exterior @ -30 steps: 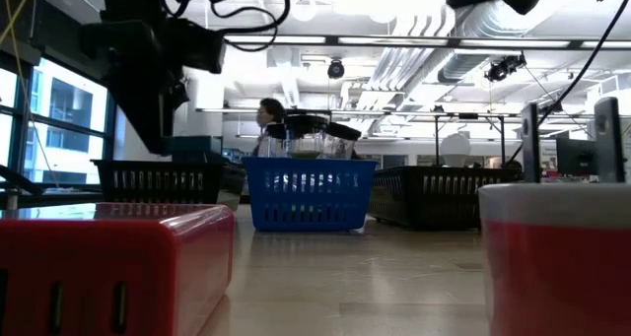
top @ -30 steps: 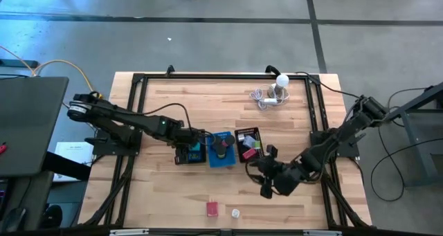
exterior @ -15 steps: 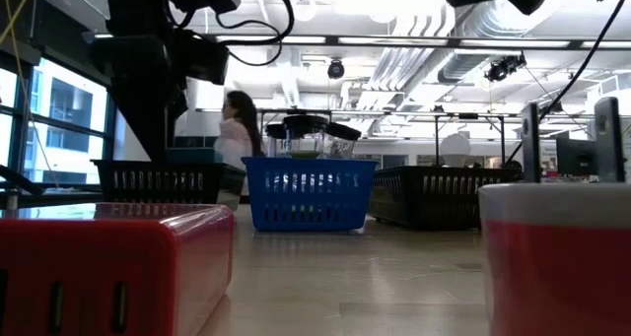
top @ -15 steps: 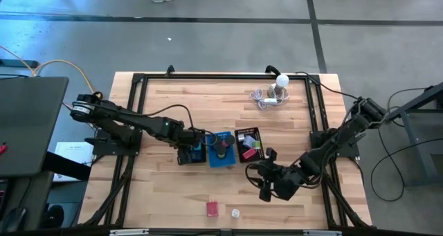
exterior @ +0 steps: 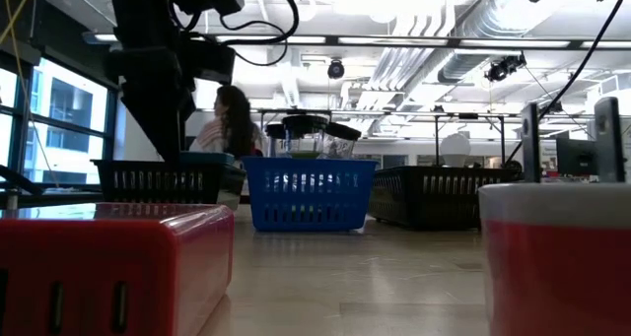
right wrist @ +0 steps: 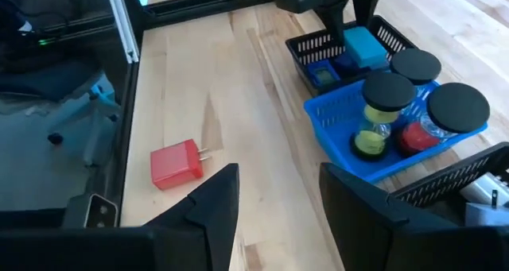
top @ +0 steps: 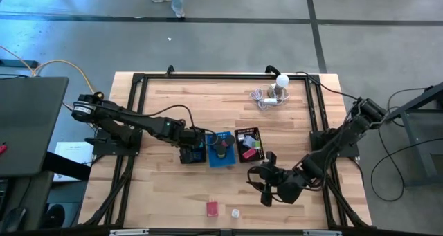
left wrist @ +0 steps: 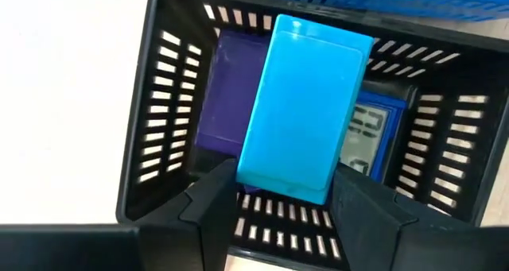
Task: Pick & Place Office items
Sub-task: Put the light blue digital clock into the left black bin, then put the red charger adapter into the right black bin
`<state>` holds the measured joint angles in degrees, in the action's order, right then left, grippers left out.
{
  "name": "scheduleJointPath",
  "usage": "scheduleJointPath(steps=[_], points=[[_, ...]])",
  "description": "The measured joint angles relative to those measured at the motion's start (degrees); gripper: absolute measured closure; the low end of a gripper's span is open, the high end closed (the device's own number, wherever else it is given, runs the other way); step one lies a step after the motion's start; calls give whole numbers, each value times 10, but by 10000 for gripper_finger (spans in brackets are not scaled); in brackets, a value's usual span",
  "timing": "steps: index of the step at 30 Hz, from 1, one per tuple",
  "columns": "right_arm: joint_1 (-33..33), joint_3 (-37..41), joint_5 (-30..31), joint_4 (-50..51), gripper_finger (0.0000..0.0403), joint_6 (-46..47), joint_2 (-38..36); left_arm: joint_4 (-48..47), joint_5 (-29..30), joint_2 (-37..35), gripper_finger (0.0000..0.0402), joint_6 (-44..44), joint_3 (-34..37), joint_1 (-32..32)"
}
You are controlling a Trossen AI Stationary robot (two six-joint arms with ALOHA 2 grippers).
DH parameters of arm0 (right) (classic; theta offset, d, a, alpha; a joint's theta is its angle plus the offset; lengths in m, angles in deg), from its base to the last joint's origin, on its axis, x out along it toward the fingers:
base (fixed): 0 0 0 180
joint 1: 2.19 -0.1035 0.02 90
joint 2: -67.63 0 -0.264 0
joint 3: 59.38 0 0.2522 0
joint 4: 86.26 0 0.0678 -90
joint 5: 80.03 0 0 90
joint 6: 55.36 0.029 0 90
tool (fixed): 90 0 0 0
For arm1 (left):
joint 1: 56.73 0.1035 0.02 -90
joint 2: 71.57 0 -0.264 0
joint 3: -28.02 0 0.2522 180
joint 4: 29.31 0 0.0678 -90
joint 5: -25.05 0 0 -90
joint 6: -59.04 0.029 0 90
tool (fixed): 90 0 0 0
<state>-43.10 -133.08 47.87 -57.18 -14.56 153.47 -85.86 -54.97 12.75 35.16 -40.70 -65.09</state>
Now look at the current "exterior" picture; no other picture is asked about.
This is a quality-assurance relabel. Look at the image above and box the black monitor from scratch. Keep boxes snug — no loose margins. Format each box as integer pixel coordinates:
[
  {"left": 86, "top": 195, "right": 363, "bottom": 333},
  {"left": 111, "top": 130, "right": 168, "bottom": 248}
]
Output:
[{"left": 555, "top": 137, "right": 598, "bottom": 177}]

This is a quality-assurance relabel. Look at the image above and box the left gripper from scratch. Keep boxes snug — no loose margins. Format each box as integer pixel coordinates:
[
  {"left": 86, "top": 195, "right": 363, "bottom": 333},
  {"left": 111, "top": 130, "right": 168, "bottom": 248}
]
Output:
[{"left": 108, "top": 32, "right": 238, "bottom": 167}]

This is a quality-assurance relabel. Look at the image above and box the red charger with prongs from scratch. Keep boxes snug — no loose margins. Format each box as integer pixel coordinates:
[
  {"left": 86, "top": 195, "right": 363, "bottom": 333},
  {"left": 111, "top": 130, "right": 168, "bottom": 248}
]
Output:
[{"left": 0, "top": 201, "right": 236, "bottom": 336}]

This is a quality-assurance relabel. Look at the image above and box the green sand timer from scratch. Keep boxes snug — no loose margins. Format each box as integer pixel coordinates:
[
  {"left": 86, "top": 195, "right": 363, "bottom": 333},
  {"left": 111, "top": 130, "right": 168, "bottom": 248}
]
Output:
[{"left": 281, "top": 113, "right": 330, "bottom": 160}]

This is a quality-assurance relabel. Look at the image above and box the black aluminium table frame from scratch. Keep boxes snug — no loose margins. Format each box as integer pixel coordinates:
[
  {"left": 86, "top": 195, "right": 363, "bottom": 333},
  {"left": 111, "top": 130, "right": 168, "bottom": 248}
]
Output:
[{"left": 0, "top": 164, "right": 107, "bottom": 210}]

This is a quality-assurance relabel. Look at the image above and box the teal box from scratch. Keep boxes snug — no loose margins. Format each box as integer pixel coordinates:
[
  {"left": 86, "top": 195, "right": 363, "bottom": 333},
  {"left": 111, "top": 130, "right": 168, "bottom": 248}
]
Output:
[{"left": 177, "top": 150, "right": 237, "bottom": 168}]

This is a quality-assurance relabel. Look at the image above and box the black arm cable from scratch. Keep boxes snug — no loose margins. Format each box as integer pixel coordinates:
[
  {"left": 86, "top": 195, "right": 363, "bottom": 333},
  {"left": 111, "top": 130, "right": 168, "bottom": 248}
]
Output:
[
  {"left": 170, "top": 0, "right": 301, "bottom": 67},
  {"left": 505, "top": 0, "right": 631, "bottom": 166}
]

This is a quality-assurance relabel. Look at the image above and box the blue slotted basket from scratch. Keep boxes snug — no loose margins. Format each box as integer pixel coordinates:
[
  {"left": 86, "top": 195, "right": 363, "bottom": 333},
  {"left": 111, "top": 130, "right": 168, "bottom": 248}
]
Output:
[{"left": 242, "top": 156, "right": 380, "bottom": 233}]

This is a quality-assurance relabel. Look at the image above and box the long black crossbeam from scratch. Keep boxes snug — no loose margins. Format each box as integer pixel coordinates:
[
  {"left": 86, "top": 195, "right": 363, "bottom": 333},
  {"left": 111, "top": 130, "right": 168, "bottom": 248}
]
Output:
[{"left": 81, "top": 32, "right": 631, "bottom": 52}]

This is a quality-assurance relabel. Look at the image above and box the black background table frame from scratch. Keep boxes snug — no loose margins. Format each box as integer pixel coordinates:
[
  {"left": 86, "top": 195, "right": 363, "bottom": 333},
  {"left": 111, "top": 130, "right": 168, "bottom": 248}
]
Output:
[{"left": 255, "top": 108, "right": 509, "bottom": 168}]

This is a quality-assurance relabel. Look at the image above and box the person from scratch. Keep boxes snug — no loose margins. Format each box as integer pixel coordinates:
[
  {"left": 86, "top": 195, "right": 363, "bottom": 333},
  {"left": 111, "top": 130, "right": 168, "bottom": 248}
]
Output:
[{"left": 188, "top": 84, "right": 265, "bottom": 161}]

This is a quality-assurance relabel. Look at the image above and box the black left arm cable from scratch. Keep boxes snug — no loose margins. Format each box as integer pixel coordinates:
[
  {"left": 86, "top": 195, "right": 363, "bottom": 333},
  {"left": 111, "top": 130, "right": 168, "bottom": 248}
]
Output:
[{"left": 170, "top": 0, "right": 301, "bottom": 67}]

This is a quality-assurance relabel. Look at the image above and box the white light bulb lamp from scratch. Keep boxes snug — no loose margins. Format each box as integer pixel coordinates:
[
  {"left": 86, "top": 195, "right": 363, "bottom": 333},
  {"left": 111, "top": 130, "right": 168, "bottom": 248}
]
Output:
[{"left": 439, "top": 132, "right": 472, "bottom": 168}]

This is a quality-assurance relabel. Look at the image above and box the black spotlight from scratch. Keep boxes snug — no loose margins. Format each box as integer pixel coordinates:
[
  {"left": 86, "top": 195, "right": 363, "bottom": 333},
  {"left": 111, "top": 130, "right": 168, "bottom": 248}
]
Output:
[{"left": 484, "top": 52, "right": 528, "bottom": 84}]

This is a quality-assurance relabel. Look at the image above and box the red and white charger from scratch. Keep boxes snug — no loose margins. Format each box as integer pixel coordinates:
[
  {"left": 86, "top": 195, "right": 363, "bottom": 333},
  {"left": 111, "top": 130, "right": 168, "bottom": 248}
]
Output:
[{"left": 477, "top": 96, "right": 631, "bottom": 336}]

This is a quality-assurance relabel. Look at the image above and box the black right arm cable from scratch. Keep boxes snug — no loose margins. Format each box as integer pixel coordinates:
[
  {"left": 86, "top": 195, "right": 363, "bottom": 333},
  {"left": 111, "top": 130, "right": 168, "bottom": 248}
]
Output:
[{"left": 505, "top": 0, "right": 631, "bottom": 166}]

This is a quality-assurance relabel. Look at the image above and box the black round camera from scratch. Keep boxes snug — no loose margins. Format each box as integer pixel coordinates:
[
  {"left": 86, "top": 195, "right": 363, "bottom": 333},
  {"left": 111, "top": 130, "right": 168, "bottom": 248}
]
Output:
[{"left": 326, "top": 58, "right": 347, "bottom": 81}]

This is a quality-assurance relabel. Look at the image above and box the black slotted basket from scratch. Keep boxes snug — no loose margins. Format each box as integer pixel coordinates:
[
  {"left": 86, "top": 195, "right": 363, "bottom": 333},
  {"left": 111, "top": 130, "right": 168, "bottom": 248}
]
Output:
[
  {"left": 368, "top": 165, "right": 524, "bottom": 231},
  {"left": 91, "top": 158, "right": 247, "bottom": 212}
]

